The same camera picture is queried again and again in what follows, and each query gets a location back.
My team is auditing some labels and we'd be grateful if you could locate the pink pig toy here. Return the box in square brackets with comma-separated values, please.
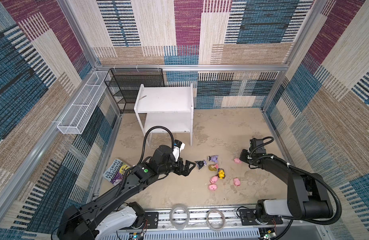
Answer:
[233, 178, 241, 187]
[210, 176, 219, 184]
[208, 184, 218, 191]
[234, 158, 242, 164]

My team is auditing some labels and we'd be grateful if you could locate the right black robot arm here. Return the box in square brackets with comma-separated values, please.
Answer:
[240, 137, 342, 225]

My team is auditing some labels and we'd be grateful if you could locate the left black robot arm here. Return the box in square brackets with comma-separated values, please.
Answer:
[51, 138, 196, 240]

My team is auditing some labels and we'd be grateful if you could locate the white two-tier shelf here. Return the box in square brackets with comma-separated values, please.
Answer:
[133, 84, 194, 145]

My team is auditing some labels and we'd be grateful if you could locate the black purple bat toy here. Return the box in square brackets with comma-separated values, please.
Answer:
[195, 160, 207, 170]

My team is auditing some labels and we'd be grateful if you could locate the olive green figure toy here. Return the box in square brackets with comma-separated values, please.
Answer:
[208, 164, 219, 172]

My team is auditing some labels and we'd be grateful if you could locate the purple figure toy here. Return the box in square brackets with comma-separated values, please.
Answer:
[208, 155, 219, 164]

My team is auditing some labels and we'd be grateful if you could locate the yellow blue pokemon toy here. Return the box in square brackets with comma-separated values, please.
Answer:
[217, 169, 226, 180]

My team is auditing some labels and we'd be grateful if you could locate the clear tape roll right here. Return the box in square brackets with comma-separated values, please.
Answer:
[206, 209, 226, 232]

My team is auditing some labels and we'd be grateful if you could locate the clear tape roll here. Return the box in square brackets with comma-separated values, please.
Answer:
[169, 204, 190, 230]
[206, 209, 226, 232]

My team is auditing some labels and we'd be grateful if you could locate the clear tape roll left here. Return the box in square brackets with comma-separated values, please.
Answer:
[169, 204, 190, 230]

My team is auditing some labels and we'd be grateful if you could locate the colourful children's book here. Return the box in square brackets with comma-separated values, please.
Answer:
[102, 159, 130, 186]

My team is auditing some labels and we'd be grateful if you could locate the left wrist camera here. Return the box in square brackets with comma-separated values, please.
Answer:
[172, 140, 186, 162]

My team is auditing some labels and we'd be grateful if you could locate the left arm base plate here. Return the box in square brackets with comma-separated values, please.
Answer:
[131, 212, 159, 230]

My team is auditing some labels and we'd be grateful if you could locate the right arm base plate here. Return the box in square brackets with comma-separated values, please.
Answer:
[237, 208, 284, 226]

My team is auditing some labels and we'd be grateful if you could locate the black wire mesh rack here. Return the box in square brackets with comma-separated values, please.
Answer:
[104, 68, 164, 114]

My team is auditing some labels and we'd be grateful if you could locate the white wire mesh basket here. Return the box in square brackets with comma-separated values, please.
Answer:
[57, 71, 107, 135]

